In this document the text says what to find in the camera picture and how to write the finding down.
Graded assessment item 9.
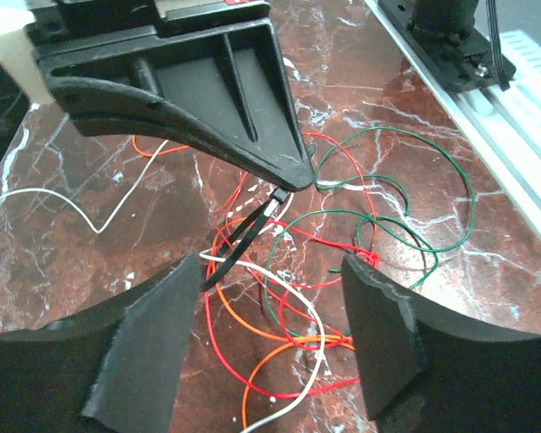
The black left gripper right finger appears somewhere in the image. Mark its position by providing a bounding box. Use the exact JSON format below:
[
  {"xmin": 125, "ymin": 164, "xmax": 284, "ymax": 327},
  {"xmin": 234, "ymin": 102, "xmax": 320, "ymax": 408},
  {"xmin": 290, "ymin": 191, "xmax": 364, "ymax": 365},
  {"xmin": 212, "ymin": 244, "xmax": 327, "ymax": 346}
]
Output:
[{"xmin": 342, "ymin": 254, "xmax": 541, "ymax": 432}]

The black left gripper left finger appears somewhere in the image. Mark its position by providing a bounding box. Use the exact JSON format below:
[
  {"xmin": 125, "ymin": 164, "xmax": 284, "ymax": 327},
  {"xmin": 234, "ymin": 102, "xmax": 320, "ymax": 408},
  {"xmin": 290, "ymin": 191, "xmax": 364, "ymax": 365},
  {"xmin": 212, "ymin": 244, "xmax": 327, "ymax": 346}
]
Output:
[{"xmin": 0, "ymin": 253, "xmax": 202, "ymax": 432}]

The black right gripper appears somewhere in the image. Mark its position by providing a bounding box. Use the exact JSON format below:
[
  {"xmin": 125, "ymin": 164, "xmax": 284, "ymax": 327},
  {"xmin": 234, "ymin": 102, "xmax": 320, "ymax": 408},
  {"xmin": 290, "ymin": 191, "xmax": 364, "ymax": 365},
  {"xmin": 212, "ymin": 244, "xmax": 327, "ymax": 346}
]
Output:
[{"xmin": 24, "ymin": 0, "xmax": 314, "ymax": 189}]

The red wire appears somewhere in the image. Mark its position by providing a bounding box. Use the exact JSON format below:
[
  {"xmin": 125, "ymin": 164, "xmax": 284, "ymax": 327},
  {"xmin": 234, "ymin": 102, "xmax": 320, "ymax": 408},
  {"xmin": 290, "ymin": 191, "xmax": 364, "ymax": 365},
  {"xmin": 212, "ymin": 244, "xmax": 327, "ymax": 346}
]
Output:
[{"xmin": 205, "ymin": 132, "xmax": 381, "ymax": 399}]

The white wire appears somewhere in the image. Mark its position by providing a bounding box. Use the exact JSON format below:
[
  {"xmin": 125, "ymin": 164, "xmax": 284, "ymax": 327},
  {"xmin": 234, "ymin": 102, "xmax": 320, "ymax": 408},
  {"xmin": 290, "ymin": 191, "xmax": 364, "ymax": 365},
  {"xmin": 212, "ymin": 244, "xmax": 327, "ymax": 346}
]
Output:
[{"xmin": 0, "ymin": 139, "xmax": 328, "ymax": 433}]

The orange wire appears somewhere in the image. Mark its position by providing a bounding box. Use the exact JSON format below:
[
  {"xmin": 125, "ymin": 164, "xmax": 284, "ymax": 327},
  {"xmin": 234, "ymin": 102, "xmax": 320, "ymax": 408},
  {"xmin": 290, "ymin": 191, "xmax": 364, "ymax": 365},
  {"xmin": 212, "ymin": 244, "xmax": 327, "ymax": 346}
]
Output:
[{"xmin": 132, "ymin": 134, "xmax": 357, "ymax": 429}]

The black zip tie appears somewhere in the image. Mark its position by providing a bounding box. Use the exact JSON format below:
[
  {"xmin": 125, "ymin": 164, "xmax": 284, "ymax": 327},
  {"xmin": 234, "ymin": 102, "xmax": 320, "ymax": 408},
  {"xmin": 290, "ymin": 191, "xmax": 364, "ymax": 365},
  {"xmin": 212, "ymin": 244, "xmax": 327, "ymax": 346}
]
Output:
[{"xmin": 201, "ymin": 188, "xmax": 288, "ymax": 292}]

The green wire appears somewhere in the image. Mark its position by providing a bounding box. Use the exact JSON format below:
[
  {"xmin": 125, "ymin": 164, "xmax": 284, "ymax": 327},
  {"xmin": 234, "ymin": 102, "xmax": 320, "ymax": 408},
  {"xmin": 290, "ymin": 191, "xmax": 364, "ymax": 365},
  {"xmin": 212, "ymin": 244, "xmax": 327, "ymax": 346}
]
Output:
[{"xmin": 263, "ymin": 125, "xmax": 478, "ymax": 337}]

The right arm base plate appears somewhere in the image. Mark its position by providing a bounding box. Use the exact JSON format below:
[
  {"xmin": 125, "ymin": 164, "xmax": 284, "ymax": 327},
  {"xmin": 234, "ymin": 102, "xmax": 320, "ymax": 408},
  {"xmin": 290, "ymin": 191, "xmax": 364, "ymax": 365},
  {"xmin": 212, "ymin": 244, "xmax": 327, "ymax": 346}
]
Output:
[{"xmin": 378, "ymin": 0, "xmax": 516, "ymax": 93}]

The aluminium front rail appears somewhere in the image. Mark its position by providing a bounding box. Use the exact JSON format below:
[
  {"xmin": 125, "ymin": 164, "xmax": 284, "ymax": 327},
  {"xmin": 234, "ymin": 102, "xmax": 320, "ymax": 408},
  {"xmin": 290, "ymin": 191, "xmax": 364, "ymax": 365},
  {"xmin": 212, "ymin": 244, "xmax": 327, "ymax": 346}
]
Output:
[{"xmin": 370, "ymin": 1, "xmax": 541, "ymax": 240}]

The grey slotted cable duct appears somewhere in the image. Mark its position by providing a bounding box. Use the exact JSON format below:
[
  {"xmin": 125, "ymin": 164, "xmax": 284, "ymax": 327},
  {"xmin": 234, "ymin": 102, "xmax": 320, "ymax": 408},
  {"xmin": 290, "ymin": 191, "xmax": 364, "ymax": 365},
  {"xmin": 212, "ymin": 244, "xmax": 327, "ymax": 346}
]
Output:
[{"xmin": 500, "ymin": 30, "xmax": 541, "ymax": 87}]

